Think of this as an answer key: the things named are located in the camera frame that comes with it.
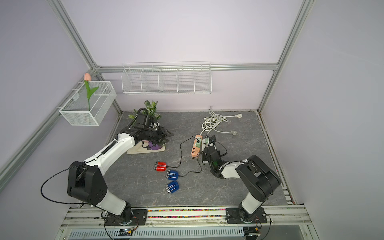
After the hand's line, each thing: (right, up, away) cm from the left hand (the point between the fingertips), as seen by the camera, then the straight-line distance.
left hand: (172, 137), depth 82 cm
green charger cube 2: (+20, -3, +11) cm, 23 cm away
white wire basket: (-48, +14, -7) cm, 51 cm away
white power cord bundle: (+24, +9, +28) cm, 38 cm away
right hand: (+20, -8, +13) cm, 25 cm away
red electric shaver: (-8, -18, +7) cm, 21 cm away
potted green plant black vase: (-13, +13, +1) cm, 18 cm away
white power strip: (+18, -6, +14) cm, 24 cm away
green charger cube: (+15, -6, +13) cm, 20 cm away
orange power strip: (+13, -10, +13) cm, 21 cm away
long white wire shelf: (+9, +41, +23) cm, 47 cm away
